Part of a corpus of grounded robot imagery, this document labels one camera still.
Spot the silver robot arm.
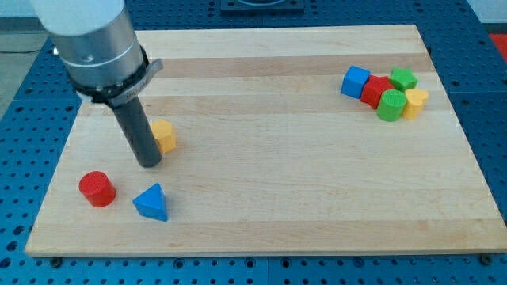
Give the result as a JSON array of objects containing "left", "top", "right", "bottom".
[{"left": 30, "top": 0, "right": 163, "bottom": 108}]

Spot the yellow hexagon block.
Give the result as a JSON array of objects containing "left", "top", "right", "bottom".
[{"left": 151, "top": 120, "right": 177, "bottom": 154}]

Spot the wooden board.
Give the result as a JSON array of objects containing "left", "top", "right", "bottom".
[{"left": 25, "top": 25, "right": 506, "bottom": 258}]

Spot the blue triangle block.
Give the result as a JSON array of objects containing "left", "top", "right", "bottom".
[{"left": 132, "top": 183, "right": 168, "bottom": 222}]

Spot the blue cube block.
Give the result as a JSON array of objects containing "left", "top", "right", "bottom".
[{"left": 340, "top": 66, "right": 371, "bottom": 99}]

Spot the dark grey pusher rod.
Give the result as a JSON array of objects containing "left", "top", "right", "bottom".
[{"left": 112, "top": 97, "right": 162, "bottom": 168}]

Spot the red star block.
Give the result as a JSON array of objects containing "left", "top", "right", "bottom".
[{"left": 360, "top": 75, "right": 395, "bottom": 109}]

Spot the green cylinder block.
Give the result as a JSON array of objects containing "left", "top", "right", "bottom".
[{"left": 376, "top": 89, "right": 407, "bottom": 122}]

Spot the yellow heart block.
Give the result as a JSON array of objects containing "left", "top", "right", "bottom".
[{"left": 402, "top": 89, "right": 429, "bottom": 120}]

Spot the green star block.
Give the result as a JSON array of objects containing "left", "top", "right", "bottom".
[{"left": 389, "top": 67, "right": 418, "bottom": 92}]

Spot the red cylinder block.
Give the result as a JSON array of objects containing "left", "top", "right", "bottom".
[{"left": 78, "top": 171, "right": 116, "bottom": 207}]

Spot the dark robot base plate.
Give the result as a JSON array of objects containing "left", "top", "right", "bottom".
[{"left": 219, "top": 0, "right": 305, "bottom": 14}]

